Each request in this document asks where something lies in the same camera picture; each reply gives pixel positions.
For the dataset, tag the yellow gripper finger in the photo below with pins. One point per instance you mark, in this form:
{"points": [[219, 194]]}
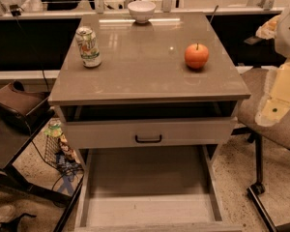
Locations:
{"points": [[275, 103]]}

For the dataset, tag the green white 7up can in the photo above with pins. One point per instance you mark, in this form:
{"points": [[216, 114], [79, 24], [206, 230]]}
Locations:
{"points": [[88, 46]]}

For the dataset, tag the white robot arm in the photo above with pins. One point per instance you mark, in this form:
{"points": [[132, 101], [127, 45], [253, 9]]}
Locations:
{"points": [[279, 29]]}

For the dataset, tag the grey drawer cabinet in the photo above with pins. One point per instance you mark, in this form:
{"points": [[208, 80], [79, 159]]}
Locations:
{"points": [[143, 75]]}

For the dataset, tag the open pulled-out drawer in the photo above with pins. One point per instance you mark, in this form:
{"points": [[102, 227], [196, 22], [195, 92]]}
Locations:
{"points": [[150, 189]]}

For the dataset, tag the brown fabric office chair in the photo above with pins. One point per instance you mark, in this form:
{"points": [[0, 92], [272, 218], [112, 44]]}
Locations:
{"points": [[279, 133]]}

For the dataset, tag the red orange apple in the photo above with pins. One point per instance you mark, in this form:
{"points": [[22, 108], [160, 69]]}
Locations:
{"points": [[196, 55]]}

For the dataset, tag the white ceramic bowl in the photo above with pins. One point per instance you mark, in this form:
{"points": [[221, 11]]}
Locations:
{"points": [[141, 11]]}

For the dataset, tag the dark side table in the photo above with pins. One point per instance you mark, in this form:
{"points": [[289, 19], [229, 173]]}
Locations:
{"points": [[12, 143]]}

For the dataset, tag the upper closed drawer with handle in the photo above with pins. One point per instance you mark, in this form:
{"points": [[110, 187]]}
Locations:
{"points": [[148, 133]]}

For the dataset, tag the wire basket with snacks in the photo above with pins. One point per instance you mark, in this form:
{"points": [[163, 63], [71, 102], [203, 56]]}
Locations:
{"points": [[58, 153]]}

